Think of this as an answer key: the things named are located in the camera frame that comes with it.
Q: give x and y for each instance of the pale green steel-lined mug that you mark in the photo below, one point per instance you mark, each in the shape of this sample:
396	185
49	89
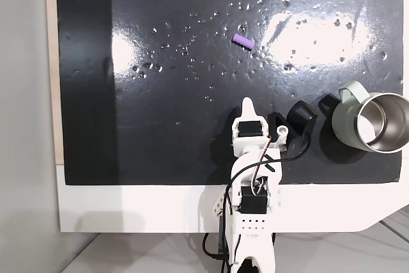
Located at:
345	120

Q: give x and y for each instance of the purple pen grip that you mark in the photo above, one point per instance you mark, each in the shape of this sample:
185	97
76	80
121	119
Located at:
243	42

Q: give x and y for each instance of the black glossy mat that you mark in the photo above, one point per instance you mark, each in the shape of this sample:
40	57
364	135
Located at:
159	110

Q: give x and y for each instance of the light wooden board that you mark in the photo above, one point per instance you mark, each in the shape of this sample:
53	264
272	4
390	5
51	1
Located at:
51	62

